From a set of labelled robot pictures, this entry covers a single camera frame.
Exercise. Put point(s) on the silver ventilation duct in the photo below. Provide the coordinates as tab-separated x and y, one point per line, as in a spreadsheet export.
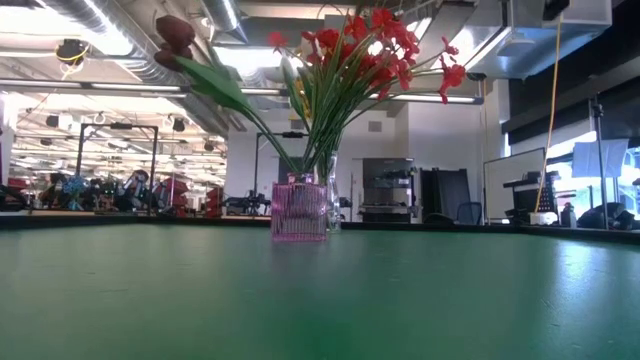
135	55

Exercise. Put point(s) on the white artificial tulip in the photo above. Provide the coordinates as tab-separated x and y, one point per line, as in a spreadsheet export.
288	75

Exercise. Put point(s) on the round black ceiling device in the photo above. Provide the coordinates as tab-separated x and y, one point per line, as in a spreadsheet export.
71	51

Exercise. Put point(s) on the small white box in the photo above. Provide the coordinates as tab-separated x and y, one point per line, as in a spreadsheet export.
544	218

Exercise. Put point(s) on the white reflector sheet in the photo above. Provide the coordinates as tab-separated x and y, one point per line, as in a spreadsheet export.
600	157

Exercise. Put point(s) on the white board panel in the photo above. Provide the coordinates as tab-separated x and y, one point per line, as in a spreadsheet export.
510	185

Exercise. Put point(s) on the dark upright panel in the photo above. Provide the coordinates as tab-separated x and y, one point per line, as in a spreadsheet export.
445	192

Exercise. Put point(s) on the blue mesh office chair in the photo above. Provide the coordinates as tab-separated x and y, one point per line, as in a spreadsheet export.
470	212

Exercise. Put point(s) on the black ceiling security camera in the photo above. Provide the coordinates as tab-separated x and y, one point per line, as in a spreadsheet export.
476	76

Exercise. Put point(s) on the clear glass vase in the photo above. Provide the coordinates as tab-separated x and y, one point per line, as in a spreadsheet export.
334	200

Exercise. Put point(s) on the grey wall vent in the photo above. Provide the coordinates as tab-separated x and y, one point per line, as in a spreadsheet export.
375	126
298	124

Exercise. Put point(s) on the long ceiling light strip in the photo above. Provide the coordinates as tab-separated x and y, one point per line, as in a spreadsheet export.
90	85

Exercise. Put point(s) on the yellow artificial flower bunch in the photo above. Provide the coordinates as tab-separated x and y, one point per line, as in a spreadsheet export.
301	97

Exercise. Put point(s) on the black metal frame stand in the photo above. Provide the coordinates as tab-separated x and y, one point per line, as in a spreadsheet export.
256	160
153	160

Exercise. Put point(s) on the steel appliance cabinet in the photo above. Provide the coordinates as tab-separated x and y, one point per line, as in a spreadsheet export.
387	190

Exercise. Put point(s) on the dark bag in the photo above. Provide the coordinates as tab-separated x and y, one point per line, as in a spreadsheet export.
607	215

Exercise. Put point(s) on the small dark bottle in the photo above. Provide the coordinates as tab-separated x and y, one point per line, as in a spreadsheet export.
568	215

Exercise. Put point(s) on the pink ribbed glass vase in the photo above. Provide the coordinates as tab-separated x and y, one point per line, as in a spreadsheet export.
299	210

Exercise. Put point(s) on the black upright pole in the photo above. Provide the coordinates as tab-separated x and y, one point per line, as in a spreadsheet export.
600	200

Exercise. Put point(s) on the black background robot arm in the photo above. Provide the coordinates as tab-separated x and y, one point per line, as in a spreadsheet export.
247	202

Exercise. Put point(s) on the black hanging lamp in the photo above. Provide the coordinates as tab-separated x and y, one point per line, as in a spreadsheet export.
179	125

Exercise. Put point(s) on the black equipment rack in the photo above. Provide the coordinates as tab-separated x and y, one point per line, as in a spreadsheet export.
525	197

